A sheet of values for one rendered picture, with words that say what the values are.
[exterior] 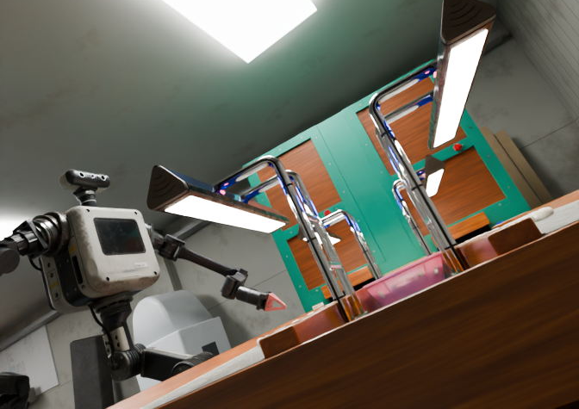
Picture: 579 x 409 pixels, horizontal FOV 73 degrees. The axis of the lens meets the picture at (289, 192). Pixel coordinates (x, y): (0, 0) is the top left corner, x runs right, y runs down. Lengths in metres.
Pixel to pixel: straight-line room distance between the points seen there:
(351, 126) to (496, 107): 2.21
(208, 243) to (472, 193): 3.72
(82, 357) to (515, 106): 6.09
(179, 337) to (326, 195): 2.63
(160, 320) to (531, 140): 4.18
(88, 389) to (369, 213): 4.98
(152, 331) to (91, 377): 1.74
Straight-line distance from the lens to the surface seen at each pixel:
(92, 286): 1.53
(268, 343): 0.57
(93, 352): 6.32
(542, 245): 0.52
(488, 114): 4.41
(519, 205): 2.42
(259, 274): 4.93
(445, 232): 0.80
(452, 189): 2.39
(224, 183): 0.92
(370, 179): 2.40
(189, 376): 0.98
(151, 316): 4.82
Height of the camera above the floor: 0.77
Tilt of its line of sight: 16 degrees up
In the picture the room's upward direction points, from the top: 25 degrees counter-clockwise
